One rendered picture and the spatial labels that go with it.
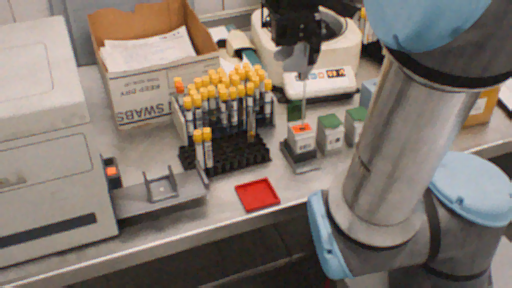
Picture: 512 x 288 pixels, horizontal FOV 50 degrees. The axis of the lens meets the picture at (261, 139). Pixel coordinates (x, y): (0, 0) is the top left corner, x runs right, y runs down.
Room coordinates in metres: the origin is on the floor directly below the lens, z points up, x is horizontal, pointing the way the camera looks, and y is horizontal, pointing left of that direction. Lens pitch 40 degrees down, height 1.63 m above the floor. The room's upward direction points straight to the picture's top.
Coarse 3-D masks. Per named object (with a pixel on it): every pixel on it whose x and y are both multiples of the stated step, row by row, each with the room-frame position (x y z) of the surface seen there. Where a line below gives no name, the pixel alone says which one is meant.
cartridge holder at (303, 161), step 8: (280, 144) 0.88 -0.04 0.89; (288, 144) 0.85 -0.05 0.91; (288, 152) 0.84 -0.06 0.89; (304, 152) 0.82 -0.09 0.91; (312, 152) 0.83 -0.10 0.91; (288, 160) 0.83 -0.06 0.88; (296, 160) 0.82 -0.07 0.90; (304, 160) 0.82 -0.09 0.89; (312, 160) 0.82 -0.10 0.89; (296, 168) 0.80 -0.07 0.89; (304, 168) 0.80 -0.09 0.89; (312, 168) 0.81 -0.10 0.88
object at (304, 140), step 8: (304, 120) 0.87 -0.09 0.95; (288, 128) 0.86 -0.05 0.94; (296, 128) 0.85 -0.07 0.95; (304, 128) 0.85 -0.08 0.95; (288, 136) 0.86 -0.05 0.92; (296, 136) 0.83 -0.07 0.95; (304, 136) 0.83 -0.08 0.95; (312, 136) 0.83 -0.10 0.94; (296, 144) 0.82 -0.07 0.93; (304, 144) 0.83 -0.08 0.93; (312, 144) 0.83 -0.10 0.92; (296, 152) 0.82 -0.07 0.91
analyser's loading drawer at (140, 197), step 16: (144, 176) 0.72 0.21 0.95; (160, 176) 0.74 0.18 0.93; (176, 176) 0.75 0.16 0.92; (192, 176) 0.75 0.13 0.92; (112, 192) 0.71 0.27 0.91; (128, 192) 0.71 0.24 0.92; (144, 192) 0.71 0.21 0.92; (160, 192) 0.71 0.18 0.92; (176, 192) 0.70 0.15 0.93; (192, 192) 0.71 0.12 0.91; (208, 192) 0.71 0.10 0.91; (128, 208) 0.67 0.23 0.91; (144, 208) 0.67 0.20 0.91
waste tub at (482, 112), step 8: (496, 88) 0.96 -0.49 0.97; (480, 96) 0.95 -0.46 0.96; (488, 96) 0.96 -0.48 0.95; (496, 96) 0.96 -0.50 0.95; (480, 104) 0.95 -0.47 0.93; (488, 104) 0.96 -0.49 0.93; (472, 112) 0.95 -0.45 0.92; (480, 112) 0.95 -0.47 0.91; (488, 112) 0.96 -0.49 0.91; (472, 120) 0.95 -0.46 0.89; (480, 120) 0.96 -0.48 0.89; (488, 120) 0.96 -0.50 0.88
